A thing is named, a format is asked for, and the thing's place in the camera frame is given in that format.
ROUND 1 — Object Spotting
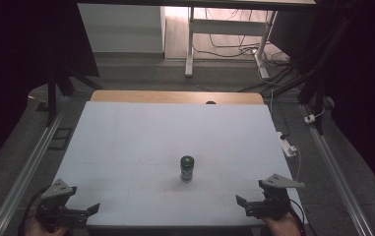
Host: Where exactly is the person's left hand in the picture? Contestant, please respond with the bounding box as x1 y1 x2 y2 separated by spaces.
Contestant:
24 215 72 236

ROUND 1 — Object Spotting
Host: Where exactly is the tangle of floor cables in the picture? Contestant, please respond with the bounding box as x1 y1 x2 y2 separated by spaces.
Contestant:
193 8 291 68

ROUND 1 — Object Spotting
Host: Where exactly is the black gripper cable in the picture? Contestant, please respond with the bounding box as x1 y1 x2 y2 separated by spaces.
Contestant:
287 198 309 236
17 186 50 236

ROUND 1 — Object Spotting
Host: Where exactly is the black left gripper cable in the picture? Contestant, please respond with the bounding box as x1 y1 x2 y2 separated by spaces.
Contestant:
17 186 50 236

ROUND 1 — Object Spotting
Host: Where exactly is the aluminium floor rail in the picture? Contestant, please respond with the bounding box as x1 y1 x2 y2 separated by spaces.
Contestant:
0 109 65 236
299 103 375 236

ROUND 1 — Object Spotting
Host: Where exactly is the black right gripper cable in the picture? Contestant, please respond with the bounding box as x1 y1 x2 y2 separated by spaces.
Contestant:
287 198 309 236

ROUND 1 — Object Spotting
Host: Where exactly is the person's right hand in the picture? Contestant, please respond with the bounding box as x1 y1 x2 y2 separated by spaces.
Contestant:
261 211 303 236

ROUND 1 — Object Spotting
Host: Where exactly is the white board table cover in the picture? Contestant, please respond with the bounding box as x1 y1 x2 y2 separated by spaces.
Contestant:
52 100 308 228

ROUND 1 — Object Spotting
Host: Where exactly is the white cabinet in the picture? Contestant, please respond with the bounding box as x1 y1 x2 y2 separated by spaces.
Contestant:
77 3 166 55

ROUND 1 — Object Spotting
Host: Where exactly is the white power strip cable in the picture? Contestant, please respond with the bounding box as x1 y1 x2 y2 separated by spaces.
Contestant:
291 144 303 183

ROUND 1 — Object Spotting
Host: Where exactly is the white desk frame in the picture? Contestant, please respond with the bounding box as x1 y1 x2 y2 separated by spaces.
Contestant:
184 6 279 80

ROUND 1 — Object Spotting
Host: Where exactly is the white power strip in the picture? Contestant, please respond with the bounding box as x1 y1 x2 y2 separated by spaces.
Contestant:
276 131 298 159

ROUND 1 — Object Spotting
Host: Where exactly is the green jar with dark lid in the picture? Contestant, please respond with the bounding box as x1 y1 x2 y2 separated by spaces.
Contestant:
179 154 196 183

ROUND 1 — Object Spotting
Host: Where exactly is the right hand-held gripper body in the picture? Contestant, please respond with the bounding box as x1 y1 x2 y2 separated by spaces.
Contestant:
245 172 306 221

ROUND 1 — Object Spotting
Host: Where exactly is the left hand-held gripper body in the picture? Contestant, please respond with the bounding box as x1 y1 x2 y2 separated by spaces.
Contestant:
35 178 91 229

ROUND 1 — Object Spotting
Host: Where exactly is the black metal stand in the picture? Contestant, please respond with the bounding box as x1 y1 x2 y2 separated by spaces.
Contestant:
262 13 353 136
44 63 104 128

